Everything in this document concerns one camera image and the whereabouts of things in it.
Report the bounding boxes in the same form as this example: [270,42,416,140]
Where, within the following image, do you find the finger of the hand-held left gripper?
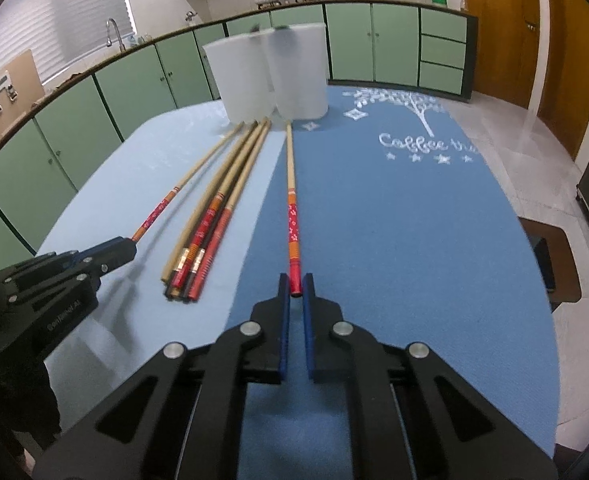
[0,262,102,306]
[37,236,138,277]

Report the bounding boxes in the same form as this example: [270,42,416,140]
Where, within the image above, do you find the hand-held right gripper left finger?
[34,271,291,480]

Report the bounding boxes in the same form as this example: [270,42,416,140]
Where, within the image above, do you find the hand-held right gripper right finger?
[302,272,558,480]

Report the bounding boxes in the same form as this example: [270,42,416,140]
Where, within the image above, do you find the red patterned bamboo chopstick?
[130,121,245,243]
[284,122,303,297]

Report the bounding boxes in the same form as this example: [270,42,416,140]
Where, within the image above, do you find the black-handled wooden chopstick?
[184,247,212,306]
[177,240,210,306]

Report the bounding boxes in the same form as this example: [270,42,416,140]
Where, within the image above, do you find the plain beige bamboo chopstick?
[160,120,259,283]

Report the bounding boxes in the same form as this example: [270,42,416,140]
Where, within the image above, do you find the red-handled wooden chopstick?
[167,119,266,301]
[189,119,274,306]

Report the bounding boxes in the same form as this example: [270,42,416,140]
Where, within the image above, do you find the white plastic utensil holder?
[202,21,329,125]

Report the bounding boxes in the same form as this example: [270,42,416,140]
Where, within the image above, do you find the person's left forearm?
[0,355,62,466]

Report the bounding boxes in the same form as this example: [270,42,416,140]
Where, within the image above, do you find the light blue tree-print placemat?
[34,99,295,480]

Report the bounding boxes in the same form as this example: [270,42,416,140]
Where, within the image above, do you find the green lower kitchen cabinets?
[0,0,478,271]

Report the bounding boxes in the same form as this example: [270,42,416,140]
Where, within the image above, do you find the cardboard panel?
[0,49,45,141]

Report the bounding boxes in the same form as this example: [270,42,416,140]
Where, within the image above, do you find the chrome sink faucet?
[105,17,128,53]

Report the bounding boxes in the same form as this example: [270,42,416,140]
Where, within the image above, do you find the small black box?
[525,232,558,293]

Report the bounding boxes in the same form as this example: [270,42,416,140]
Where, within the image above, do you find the white window blind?
[0,0,135,86]

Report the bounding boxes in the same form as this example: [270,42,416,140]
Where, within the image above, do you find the brown wooden stool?
[517,216,583,313]

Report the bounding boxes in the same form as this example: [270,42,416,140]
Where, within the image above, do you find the green cabinet drawer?
[421,35,466,68]
[419,62,464,95]
[421,7,468,43]

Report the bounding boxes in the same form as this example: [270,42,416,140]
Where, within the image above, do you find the plain wooden door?
[537,0,589,161]

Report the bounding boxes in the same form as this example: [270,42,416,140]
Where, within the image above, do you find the wooden door with handle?
[462,0,543,111]

